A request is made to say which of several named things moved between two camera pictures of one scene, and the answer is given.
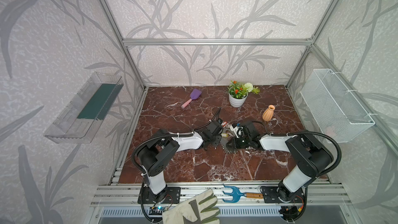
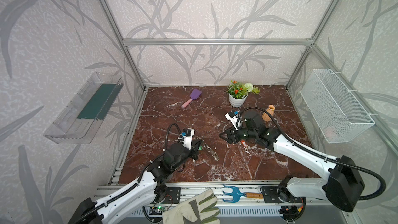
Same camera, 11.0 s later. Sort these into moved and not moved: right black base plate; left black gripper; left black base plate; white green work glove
Moved: left black gripper
Not moved: left black base plate; right black base plate; white green work glove
